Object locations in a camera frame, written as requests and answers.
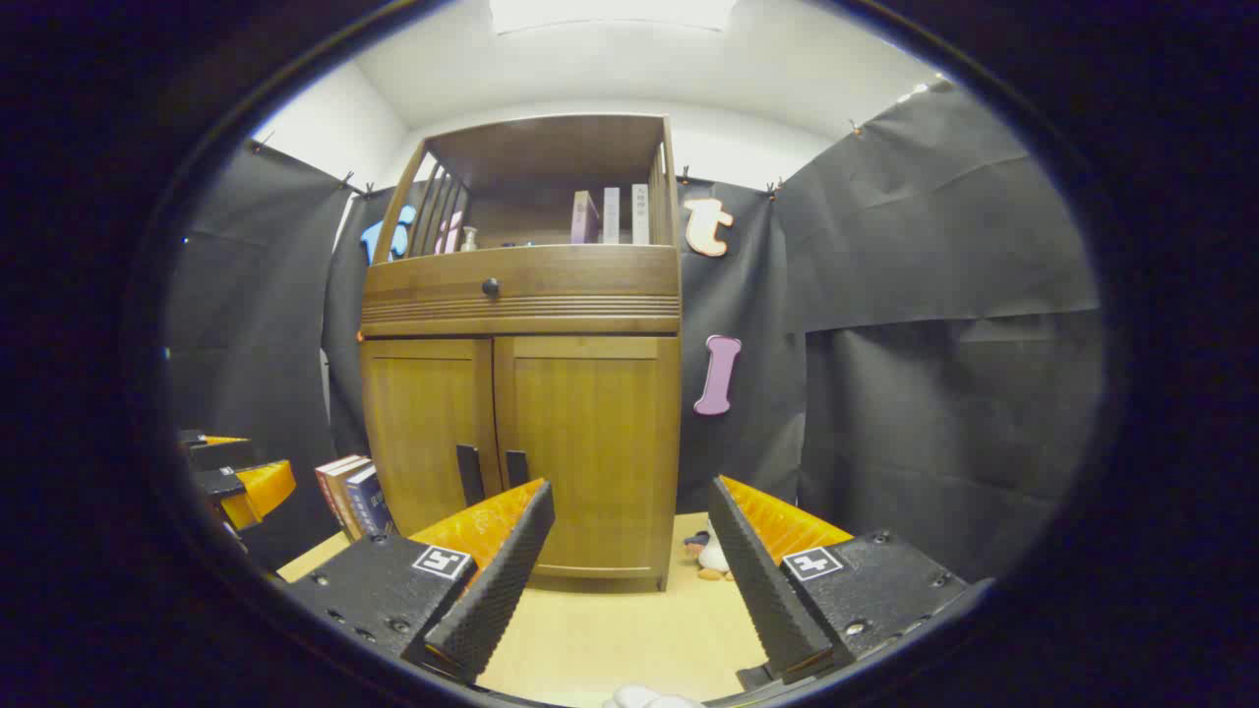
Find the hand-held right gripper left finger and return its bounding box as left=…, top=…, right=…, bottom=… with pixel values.
left=285, top=479, right=557, bottom=686

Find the wooden double-door shoe cabinet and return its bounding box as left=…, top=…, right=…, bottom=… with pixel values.
left=356, top=113, right=684, bottom=593

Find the red and white book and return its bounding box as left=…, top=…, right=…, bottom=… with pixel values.
left=315, top=454, right=367, bottom=540

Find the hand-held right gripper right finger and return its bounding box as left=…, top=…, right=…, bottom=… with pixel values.
left=708, top=476, right=970, bottom=686

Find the wooden drawer with black knob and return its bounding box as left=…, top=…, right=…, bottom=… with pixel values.
left=362, top=244, right=682, bottom=301

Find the black backdrop cloth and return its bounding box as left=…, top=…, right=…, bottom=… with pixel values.
left=165, top=79, right=1108, bottom=581

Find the blue book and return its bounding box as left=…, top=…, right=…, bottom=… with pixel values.
left=346, top=465, right=396, bottom=538

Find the small white plush toy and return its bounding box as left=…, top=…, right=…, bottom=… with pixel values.
left=684, top=529, right=734, bottom=581

